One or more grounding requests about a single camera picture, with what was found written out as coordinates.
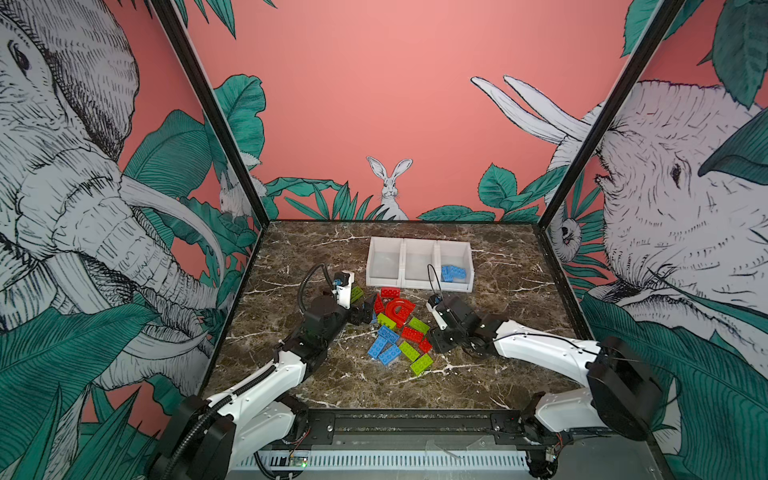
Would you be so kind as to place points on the black frame post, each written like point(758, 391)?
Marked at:
point(652, 36)
point(169, 17)

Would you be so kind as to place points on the green brick bottom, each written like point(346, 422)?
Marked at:
point(421, 365)

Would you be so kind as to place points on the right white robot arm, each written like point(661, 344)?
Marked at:
point(618, 391)

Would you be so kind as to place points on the right black frame post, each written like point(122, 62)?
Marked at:
point(652, 36)

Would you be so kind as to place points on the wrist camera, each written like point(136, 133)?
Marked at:
point(342, 287)
point(431, 304)

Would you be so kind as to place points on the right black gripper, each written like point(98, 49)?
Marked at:
point(438, 341)

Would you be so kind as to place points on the white slotted cable duct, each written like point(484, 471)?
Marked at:
point(333, 460)

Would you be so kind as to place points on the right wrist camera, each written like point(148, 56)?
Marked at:
point(431, 304)

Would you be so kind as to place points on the red brick by arch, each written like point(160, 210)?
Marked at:
point(378, 306)

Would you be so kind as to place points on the red arch piece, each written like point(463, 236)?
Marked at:
point(399, 310)

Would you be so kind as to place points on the black mounting rail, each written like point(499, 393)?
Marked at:
point(414, 427)

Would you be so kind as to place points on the blue brick bottom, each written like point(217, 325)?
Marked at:
point(458, 273)

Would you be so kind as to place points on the green brick centre low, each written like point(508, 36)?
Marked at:
point(411, 353)

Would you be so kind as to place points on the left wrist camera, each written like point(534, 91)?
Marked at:
point(342, 287)

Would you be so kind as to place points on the left black frame post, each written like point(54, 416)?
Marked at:
point(169, 17)

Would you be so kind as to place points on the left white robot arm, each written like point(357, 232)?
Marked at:
point(206, 438)

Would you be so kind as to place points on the green brick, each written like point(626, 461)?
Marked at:
point(421, 365)
point(418, 325)
point(383, 320)
point(356, 294)

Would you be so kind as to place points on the red brick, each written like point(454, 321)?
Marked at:
point(390, 292)
point(424, 345)
point(411, 334)
point(378, 306)

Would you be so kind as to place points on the white three-compartment bin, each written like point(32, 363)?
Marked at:
point(409, 263)

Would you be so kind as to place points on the green brick under arch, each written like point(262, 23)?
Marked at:
point(383, 320)

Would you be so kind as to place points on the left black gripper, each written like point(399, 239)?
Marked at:
point(367, 311)

